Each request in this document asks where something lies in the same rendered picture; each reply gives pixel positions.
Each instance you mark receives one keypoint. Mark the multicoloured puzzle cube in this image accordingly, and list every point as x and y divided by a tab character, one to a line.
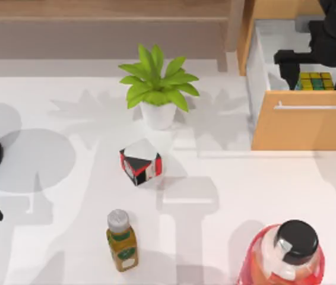
316	81

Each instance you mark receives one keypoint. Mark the white drawer box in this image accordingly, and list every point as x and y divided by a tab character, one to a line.
260	59

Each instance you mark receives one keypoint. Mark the wooden cabinet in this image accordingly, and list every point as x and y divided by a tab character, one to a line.
246	32

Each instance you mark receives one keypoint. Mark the pale wooden drawer front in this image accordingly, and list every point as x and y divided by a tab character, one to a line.
304	130

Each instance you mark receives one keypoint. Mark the green plant in white pot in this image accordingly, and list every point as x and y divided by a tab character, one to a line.
157	89

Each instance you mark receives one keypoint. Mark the black white red cube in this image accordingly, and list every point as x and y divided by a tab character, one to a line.
139	164

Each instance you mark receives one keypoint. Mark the red jar with black lid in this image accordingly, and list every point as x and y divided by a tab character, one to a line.
286	255

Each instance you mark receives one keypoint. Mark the wooden open shelf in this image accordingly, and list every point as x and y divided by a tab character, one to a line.
96	35

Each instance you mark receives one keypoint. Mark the yellow bottle with grey cap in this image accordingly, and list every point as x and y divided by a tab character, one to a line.
122	246

